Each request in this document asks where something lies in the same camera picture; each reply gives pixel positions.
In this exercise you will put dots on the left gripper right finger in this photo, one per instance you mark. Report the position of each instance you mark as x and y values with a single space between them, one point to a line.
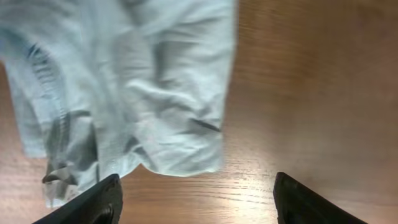
297 204

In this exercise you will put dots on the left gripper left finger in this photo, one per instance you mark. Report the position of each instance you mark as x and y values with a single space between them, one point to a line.
101 204

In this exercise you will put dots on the light blue t-shirt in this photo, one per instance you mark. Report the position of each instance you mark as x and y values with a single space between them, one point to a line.
100 87

